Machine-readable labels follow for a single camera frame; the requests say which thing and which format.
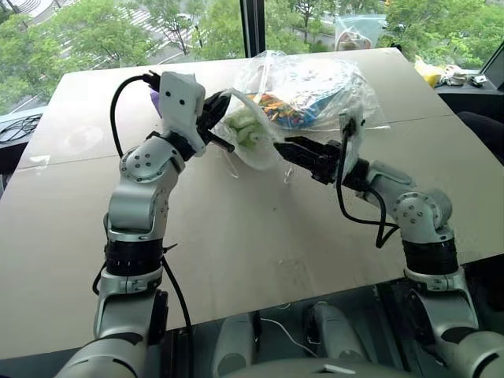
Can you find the colourful small pieces pile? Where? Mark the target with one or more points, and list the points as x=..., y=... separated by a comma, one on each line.
x=289, y=110

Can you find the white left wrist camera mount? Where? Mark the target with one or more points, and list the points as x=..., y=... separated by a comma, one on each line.
x=179, y=103

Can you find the white clutter pile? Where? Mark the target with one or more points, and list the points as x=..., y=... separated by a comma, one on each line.
x=453, y=75

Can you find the clear blue zip bag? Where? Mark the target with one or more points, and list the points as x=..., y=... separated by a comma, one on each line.
x=360, y=33

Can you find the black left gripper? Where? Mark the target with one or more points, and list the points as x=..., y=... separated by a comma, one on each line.
x=206, y=116

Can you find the yellow bag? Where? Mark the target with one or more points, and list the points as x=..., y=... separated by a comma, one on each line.
x=427, y=71

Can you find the light green towel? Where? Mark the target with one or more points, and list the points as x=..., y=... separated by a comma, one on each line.
x=248, y=128

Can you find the grey rounded robot leg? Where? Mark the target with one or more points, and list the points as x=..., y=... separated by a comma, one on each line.
x=334, y=334
x=233, y=344

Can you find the large clear plastic bag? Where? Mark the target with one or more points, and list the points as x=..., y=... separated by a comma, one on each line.
x=315, y=75

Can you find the black chair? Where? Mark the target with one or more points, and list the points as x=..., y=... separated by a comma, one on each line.
x=485, y=136

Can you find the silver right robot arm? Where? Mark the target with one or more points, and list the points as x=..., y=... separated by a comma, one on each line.
x=418, y=208

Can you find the purple object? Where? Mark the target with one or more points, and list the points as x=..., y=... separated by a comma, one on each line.
x=155, y=103

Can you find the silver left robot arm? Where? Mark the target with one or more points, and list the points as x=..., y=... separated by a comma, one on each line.
x=134, y=204

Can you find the dark monitor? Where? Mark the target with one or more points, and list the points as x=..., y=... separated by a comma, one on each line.
x=494, y=69

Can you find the black window frame post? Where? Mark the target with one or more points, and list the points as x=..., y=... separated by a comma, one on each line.
x=253, y=27

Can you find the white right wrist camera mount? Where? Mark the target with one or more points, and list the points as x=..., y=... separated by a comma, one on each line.
x=354, y=141

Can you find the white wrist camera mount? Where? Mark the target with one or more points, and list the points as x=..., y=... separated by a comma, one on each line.
x=354, y=141
x=179, y=103

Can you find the black side desk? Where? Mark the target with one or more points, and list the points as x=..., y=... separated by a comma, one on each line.
x=12, y=157

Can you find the small white black device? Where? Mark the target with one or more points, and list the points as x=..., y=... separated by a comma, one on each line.
x=478, y=80

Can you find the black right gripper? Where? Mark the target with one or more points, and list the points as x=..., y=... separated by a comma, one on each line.
x=327, y=163

